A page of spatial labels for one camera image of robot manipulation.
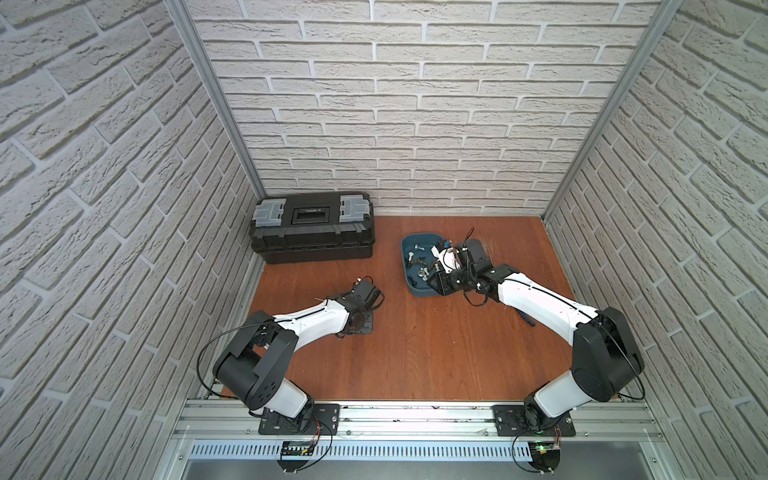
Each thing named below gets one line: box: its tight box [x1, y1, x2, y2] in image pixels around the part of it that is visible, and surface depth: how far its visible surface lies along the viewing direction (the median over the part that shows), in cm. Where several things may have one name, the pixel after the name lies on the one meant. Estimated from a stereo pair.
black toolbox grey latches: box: [249, 192, 375, 264], surface depth 97 cm
